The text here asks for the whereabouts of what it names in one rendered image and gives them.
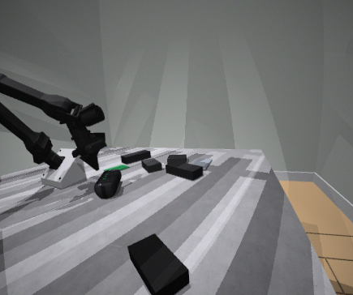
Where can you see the dark grey switch panel with green rocker switches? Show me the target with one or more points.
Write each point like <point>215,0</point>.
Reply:
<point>107,184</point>

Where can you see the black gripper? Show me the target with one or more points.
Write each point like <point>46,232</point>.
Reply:
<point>87,148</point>

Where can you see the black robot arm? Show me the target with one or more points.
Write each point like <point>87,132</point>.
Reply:
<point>55,106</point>

